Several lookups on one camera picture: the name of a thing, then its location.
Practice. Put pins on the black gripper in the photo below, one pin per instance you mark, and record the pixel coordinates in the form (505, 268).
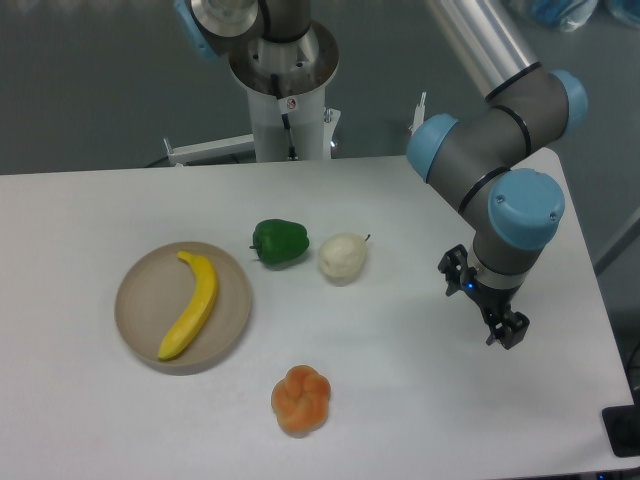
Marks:
(490, 291)

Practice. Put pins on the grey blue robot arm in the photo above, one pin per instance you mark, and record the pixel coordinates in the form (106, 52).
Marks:
(475, 165)

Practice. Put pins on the yellow banana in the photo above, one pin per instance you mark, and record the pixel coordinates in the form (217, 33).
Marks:
(198, 310)

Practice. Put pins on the beige round plate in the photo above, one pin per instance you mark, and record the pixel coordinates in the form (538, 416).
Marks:
(156, 291)

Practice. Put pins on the white pear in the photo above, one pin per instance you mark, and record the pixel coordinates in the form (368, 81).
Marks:
(342, 256)

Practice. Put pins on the black device at edge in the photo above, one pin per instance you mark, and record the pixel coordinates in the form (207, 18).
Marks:
(622, 427)

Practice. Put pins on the brown knotted bread roll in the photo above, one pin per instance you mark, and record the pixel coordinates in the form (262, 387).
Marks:
(301, 400)

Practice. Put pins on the green bell pepper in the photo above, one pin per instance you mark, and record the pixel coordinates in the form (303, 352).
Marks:
(278, 241)

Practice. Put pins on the blue plastic bag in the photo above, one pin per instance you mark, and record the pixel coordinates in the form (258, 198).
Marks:
(557, 15)

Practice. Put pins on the white metal bracket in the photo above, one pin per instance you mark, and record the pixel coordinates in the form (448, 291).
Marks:
(208, 151)

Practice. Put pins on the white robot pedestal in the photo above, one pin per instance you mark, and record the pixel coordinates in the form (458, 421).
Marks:
(285, 85)

